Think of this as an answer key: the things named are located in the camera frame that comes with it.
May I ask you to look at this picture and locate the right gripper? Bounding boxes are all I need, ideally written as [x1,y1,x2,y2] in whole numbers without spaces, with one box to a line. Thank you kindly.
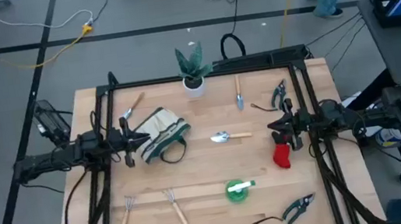
[264,96,312,155]

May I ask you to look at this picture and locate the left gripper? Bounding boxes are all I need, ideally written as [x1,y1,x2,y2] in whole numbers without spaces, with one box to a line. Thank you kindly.
[107,114,155,170]

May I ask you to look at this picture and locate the cream green gardening bag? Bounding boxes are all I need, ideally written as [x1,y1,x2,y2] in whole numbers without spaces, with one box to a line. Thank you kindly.
[130,103,196,170]

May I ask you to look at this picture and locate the red black gardening glove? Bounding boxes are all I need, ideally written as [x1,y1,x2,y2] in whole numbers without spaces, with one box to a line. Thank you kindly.
[268,128,296,172]

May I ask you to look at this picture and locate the green black pruning shears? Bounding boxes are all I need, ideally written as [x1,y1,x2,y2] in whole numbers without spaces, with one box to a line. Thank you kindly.
[247,192,321,224]
[247,78,291,116]

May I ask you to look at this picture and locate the wood-handled hand fork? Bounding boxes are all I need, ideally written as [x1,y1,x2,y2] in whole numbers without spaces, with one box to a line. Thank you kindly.
[115,91,149,121]

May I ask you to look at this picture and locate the wide wood-handled trowel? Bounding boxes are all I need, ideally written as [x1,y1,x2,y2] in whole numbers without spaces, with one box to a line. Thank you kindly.
[209,127,255,145]

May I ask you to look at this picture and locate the narrow wood-handled trowel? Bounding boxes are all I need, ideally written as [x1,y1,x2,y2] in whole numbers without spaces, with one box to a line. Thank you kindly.
[232,73,246,112]

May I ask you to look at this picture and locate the wood-handled three-prong cultivator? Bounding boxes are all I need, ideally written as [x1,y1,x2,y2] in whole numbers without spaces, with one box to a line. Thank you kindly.
[162,186,189,224]

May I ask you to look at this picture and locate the long black electronics box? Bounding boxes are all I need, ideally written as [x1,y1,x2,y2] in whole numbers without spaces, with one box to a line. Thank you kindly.
[212,44,310,74]

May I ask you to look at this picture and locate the snake plant in white pot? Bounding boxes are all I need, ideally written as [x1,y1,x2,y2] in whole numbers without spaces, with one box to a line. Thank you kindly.
[174,39,219,100]

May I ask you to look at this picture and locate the green plastic spray bottle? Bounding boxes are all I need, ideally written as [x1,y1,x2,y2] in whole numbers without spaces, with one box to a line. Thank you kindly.
[223,176,259,205]

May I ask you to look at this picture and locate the white blue round container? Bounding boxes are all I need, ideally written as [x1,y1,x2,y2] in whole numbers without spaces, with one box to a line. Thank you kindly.
[374,125,401,150]

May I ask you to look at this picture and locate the black aluminium table frame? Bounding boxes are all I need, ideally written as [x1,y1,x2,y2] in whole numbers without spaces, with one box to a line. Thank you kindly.
[34,36,389,224]

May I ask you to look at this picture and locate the black wire-caged power box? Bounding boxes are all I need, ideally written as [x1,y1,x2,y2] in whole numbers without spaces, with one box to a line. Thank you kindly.
[29,96,75,151]

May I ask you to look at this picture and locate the black looped floor cable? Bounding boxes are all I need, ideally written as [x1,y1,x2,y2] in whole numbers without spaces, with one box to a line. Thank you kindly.
[213,0,255,61]

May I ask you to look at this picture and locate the yellow extension cable with plug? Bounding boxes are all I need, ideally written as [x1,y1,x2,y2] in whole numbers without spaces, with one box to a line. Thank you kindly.
[0,0,99,74]

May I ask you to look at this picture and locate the white floor cable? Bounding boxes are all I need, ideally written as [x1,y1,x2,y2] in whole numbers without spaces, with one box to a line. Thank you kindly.
[0,0,95,38]

